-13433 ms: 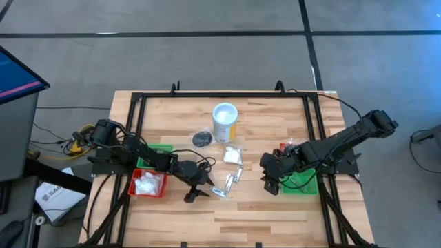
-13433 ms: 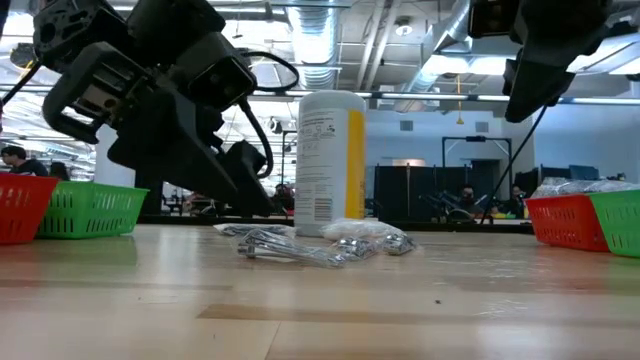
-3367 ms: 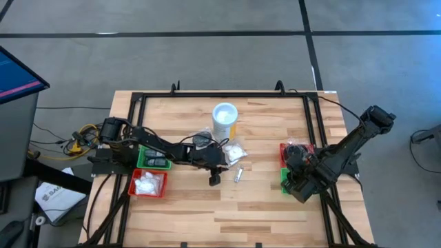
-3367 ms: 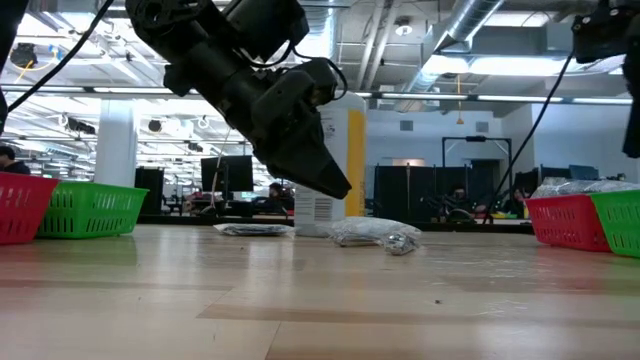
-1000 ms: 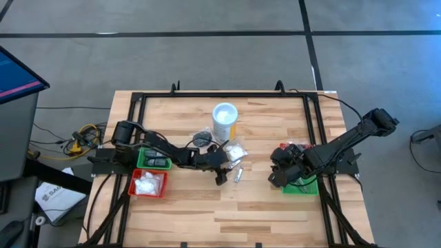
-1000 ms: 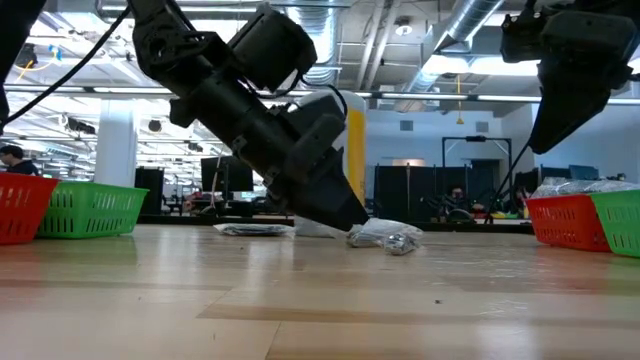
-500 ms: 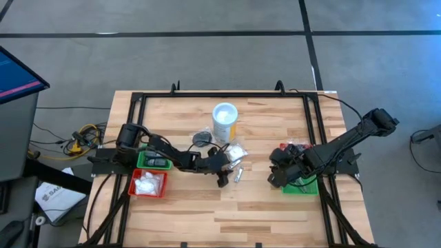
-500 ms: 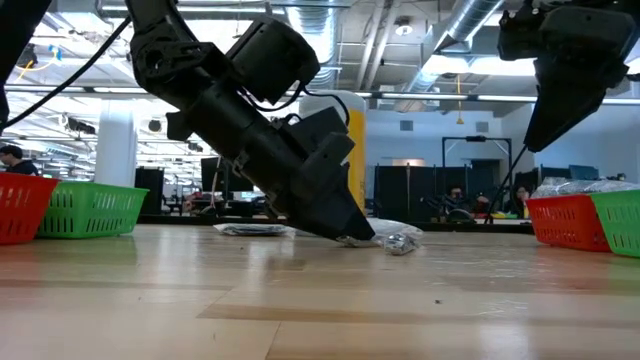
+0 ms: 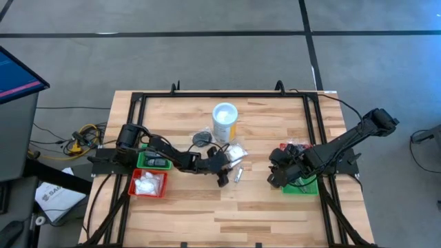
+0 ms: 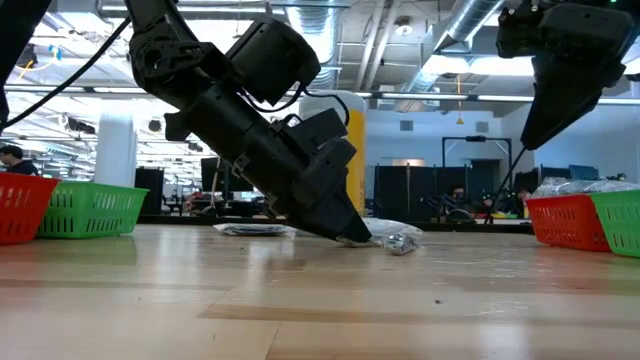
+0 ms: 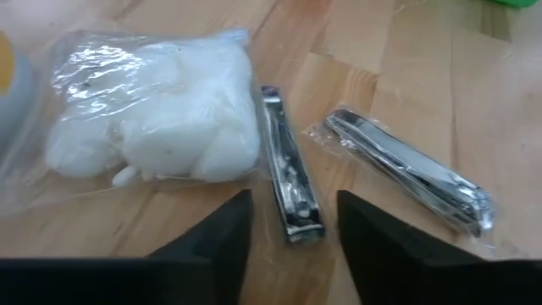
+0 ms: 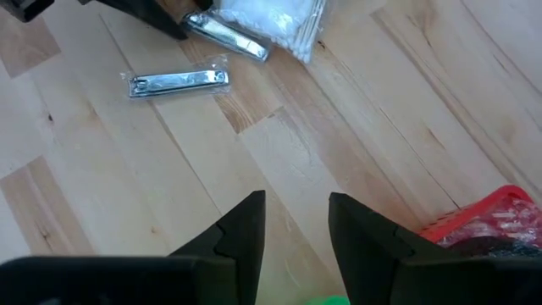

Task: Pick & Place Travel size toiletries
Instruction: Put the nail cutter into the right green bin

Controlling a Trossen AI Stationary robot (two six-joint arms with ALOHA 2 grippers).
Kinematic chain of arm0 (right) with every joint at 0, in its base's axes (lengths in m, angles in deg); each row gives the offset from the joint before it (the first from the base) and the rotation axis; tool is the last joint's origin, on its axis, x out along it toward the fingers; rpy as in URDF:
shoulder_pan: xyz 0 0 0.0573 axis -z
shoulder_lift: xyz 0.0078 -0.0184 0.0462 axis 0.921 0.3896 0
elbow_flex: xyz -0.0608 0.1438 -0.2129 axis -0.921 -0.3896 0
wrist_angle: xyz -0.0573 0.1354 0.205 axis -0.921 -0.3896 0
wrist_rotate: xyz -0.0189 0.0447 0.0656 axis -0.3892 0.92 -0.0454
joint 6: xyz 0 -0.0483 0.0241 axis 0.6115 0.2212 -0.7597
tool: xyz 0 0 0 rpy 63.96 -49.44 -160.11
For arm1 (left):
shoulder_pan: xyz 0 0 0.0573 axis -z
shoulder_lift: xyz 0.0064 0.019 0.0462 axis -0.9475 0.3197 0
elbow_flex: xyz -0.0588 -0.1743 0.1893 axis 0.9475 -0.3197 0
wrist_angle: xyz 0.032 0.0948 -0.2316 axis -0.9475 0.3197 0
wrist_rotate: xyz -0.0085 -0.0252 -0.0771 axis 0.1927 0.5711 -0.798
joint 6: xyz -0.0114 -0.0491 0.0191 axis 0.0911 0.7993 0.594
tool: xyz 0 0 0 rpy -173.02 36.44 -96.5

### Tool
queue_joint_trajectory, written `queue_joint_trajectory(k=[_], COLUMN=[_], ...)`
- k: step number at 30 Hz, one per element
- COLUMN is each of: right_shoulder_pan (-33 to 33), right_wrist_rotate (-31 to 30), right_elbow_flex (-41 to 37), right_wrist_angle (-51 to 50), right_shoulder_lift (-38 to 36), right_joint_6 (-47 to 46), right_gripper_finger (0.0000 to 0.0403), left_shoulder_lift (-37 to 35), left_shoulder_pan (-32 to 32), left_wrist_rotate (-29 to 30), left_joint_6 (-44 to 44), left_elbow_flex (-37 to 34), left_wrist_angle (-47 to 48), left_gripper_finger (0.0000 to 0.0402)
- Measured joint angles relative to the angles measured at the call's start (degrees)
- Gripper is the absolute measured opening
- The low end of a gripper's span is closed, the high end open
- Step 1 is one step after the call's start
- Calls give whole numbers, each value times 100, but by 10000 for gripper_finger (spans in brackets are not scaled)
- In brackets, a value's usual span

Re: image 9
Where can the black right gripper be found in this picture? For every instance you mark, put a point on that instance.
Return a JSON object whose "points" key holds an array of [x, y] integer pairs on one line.
{"points": [[291, 162]]}

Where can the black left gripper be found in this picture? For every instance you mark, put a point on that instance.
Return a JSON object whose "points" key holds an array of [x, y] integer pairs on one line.
{"points": [[213, 163]]}

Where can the black trimmer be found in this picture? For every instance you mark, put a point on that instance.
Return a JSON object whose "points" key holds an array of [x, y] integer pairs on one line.
{"points": [[155, 162]]}

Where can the handwritten label cotton bag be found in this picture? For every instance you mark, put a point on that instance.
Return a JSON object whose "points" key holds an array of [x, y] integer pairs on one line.
{"points": [[153, 186]]}

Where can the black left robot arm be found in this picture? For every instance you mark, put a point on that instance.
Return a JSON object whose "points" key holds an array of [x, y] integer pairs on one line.
{"points": [[165, 151]]}

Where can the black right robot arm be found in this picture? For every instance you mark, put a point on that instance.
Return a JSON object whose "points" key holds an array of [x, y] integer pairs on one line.
{"points": [[344, 144]]}

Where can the red plastic basket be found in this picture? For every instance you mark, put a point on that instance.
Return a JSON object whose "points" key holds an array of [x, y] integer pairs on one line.
{"points": [[283, 146], [132, 187]]}

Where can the green plastic basket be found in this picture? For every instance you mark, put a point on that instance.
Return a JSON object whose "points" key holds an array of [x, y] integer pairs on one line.
{"points": [[140, 160], [311, 190]]}

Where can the flat clear bag dark disc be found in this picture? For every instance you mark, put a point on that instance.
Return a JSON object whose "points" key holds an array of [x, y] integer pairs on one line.
{"points": [[201, 139]]}

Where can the white canister with yellow label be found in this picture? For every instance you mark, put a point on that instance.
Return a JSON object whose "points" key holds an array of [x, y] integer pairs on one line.
{"points": [[225, 120]]}

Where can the white paper sheet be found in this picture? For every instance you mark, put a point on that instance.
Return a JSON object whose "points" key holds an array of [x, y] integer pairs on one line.
{"points": [[58, 199]]}

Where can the white tape roll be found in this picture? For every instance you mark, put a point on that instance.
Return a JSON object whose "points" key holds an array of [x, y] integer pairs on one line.
{"points": [[40, 220]]}

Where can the blue screen monitor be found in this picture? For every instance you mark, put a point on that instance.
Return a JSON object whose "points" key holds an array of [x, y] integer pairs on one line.
{"points": [[17, 75]]}

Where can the black object on floor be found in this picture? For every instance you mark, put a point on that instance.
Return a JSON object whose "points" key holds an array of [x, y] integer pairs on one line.
{"points": [[10, 234]]}

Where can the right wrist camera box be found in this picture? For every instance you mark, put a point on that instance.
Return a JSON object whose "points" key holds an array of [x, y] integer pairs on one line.
{"points": [[277, 180]]}

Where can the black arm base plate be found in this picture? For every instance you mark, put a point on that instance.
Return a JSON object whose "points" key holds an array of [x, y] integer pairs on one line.
{"points": [[103, 167], [344, 167]]}

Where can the black table frame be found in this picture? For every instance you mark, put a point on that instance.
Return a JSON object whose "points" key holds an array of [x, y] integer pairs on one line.
{"points": [[224, 94]]}

